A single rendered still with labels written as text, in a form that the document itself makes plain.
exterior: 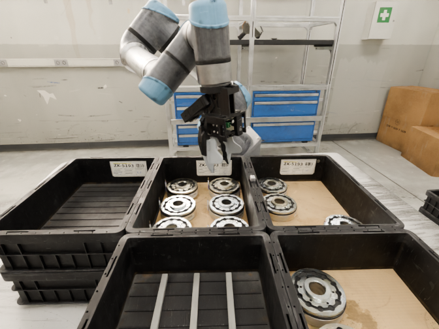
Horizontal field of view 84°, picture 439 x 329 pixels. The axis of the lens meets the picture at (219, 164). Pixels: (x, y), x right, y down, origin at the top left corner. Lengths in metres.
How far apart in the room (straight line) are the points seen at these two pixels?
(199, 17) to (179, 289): 0.53
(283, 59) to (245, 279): 3.23
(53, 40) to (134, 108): 1.14
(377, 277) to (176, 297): 0.42
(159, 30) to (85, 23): 2.68
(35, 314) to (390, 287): 0.80
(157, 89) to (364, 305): 0.61
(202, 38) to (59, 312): 0.70
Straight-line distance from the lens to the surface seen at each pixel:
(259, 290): 0.57
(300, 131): 2.90
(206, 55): 0.52
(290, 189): 0.89
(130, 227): 0.57
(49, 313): 0.80
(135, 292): 0.58
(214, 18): 0.52
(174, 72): 0.60
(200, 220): 0.72
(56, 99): 3.87
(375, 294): 0.63
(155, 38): 0.97
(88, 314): 0.45
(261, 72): 3.51
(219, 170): 0.88
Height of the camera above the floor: 1.27
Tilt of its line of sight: 25 degrees down
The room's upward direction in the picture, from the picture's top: straight up
